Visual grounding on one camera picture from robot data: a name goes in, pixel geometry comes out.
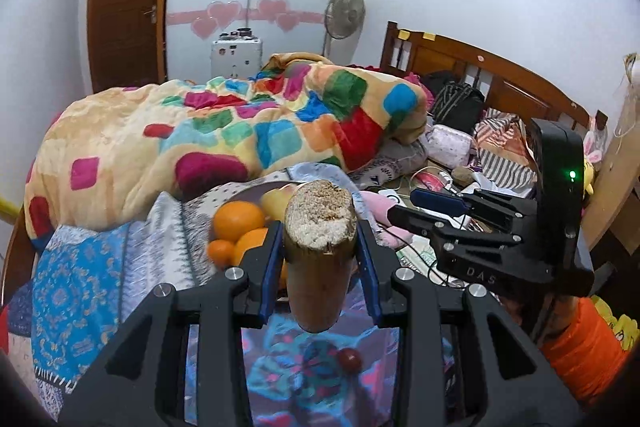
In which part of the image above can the striped cloth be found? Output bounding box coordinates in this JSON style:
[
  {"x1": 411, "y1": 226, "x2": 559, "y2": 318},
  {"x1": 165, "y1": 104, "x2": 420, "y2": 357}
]
[{"x1": 472, "y1": 109, "x2": 539, "y2": 196}]

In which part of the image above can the black bag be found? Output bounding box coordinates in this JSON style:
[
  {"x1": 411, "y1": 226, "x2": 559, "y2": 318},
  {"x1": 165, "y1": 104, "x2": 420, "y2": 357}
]
[{"x1": 429, "y1": 81, "x2": 486, "y2": 136}]

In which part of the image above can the yellow sugarcane piece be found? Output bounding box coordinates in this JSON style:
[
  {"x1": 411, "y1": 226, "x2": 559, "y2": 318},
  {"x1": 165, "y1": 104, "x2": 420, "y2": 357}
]
[{"x1": 260, "y1": 185, "x2": 296, "y2": 221}]

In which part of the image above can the orange sleeve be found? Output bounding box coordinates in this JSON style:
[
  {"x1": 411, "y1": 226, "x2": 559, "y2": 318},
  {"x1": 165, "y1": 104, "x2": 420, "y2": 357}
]
[{"x1": 540, "y1": 296, "x2": 632, "y2": 404}]

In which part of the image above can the yellow plush toy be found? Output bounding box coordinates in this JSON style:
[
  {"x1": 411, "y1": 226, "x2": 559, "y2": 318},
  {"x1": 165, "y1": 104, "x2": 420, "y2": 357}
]
[{"x1": 594, "y1": 296, "x2": 640, "y2": 351}]

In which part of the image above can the blue paisley cloth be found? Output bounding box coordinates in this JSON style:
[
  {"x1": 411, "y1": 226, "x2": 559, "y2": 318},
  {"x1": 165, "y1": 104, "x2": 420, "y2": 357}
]
[{"x1": 30, "y1": 191, "x2": 242, "y2": 401}]

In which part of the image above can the small white cabinet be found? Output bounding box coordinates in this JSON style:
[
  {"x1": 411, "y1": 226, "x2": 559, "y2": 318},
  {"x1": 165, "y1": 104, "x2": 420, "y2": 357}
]
[{"x1": 209, "y1": 38, "x2": 264, "y2": 80}]

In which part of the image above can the standing fan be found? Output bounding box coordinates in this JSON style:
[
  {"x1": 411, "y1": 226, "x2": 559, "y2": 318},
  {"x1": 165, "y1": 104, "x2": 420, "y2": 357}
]
[{"x1": 322, "y1": 0, "x2": 366, "y2": 58}]

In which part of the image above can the small tangerine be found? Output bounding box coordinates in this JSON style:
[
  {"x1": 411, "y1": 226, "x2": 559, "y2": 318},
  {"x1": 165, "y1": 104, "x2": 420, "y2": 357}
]
[{"x1": 207, "y1": 239, "x2": 237, "y2": 269}]

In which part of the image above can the small red fruit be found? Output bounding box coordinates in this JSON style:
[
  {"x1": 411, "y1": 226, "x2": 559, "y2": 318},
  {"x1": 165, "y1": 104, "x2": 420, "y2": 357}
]
[{"x1": 337, "y1": 348, "x2": 363, "y2": 374}]

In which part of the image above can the light wooden board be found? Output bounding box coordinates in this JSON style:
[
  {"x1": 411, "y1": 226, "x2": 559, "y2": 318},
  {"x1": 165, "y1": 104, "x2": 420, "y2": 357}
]
[{"x1": 582, "y1": 79, "x2": 640, "y2": 254}]

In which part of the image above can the wooden door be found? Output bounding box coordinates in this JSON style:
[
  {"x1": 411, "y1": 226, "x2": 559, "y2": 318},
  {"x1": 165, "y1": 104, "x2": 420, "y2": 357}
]
[{"x1": 87, "y1": 0, "x2": 179, "y2": 94}]

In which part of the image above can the orange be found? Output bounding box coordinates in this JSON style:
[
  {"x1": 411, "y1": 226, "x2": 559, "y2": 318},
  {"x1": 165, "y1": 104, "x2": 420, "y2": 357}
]
[
  {"x1": 213, "y1": 201, "x2": 267, "y2": 242},
  {"x1": 231, "y1": 228, "x2": 274, "y2": 269}
]

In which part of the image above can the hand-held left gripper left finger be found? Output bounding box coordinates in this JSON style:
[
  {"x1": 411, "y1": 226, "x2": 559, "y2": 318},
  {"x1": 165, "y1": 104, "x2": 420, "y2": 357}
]
[{"x1": 60, "y1": 222, "x2": 284, "y2": 427}]

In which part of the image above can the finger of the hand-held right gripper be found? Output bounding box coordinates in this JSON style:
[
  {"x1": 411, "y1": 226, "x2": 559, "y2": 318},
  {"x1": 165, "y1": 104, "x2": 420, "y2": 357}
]
[
  {"x1": 387, "y1": 204, "x2": 507, "y2": 254},
  {"x1": 411, "y1": 187, "x2": 539, "y2": 234}
]

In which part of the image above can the green-brown sugarcane piece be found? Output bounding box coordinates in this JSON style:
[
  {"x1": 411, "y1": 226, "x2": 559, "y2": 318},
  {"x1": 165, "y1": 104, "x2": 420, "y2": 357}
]
[{"x1": 282, "y1": 180, "x2": 359, "y2": 334}]

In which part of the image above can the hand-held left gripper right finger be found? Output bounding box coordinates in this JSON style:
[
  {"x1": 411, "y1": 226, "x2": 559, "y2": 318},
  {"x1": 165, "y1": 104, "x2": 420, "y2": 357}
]
[{"x1": 355, "y1": 221, "x2": 582, "y2": 427}]

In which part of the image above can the white pink pouch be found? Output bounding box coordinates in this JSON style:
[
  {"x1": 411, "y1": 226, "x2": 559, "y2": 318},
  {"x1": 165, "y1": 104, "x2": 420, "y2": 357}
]
[{"x1": 427, "y1": 124, "x2": 474, "y2": 168}]

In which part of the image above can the colourful patchwork blanket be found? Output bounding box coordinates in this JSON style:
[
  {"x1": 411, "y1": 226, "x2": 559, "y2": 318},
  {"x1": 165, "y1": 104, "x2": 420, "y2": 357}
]
[{"x1": 25, "y1": 52, "x2": 434, "y2": 254}]

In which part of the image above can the purple patterned cloth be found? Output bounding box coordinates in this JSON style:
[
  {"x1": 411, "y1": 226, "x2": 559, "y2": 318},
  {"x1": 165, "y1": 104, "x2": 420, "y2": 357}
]
[{"x1": 185, "y1": 277, "x2": 452, "y2": 427}]

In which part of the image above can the wooden headboard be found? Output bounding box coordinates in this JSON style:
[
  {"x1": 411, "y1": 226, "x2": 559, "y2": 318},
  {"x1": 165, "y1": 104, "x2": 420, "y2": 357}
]
[{"x1": 378, "y1": 21, "x2": 609, "y2": 134}]

